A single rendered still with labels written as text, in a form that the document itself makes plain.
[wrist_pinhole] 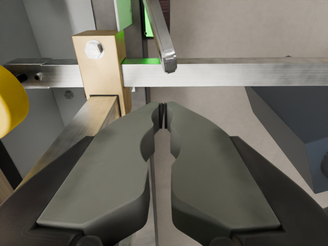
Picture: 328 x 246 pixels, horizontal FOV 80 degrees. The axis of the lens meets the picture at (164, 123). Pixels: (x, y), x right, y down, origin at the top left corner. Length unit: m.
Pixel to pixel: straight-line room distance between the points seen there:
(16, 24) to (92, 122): 0.32
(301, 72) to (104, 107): 0.25
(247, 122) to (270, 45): 0.46
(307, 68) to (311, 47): 1.00
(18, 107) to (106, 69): 0.10
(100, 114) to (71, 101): 0.33
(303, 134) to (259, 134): 0.71
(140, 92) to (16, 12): 0.27
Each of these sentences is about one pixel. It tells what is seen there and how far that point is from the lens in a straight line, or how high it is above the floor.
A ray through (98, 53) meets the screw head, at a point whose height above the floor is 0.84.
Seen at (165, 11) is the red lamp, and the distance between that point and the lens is 0.36.
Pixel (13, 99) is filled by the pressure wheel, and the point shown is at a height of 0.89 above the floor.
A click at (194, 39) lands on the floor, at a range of 1.09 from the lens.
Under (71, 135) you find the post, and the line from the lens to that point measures 0.20.
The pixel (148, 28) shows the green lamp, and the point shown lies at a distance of 0.37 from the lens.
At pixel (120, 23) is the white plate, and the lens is 0.28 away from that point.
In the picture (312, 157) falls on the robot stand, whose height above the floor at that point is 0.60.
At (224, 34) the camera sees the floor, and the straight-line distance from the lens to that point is 1.11.
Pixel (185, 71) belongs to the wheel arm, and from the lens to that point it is 0.26.
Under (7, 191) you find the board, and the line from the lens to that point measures 0.37.
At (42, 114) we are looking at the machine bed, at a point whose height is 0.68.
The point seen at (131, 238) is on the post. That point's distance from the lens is 0.42.
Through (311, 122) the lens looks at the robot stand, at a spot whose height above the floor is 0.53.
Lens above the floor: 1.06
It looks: 58 degrees down
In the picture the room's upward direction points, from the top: 178 degrees counter-clockwise
